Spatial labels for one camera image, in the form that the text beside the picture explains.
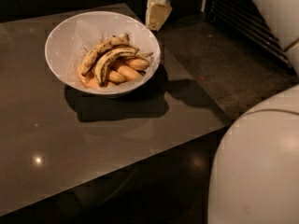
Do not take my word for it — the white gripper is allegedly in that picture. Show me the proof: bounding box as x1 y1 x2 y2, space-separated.
146 0 172 31

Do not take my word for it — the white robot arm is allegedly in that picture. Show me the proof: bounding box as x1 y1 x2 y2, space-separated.
179 85 299 224

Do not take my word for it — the upper spotted banana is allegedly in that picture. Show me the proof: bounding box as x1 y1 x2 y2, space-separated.
79 34 129 77

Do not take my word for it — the white bowl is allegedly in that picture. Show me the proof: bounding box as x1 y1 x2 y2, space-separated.
45 11 161 97

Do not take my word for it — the yellow bread roll right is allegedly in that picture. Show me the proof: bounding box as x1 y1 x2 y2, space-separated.
122 58 150 71

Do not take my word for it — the yellow bread roll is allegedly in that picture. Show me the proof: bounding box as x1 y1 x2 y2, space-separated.
112 61 141 81
107 70 126 84
122 58 150 71

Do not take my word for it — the yellow bread roll middle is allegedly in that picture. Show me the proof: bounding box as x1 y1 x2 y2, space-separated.
112 61 141 81

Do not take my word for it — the dark slatted vent grille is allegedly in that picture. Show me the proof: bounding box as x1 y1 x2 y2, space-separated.
202 0 292 69

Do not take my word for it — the yellow bread roll left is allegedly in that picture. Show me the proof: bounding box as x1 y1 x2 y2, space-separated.
107 70 126 84

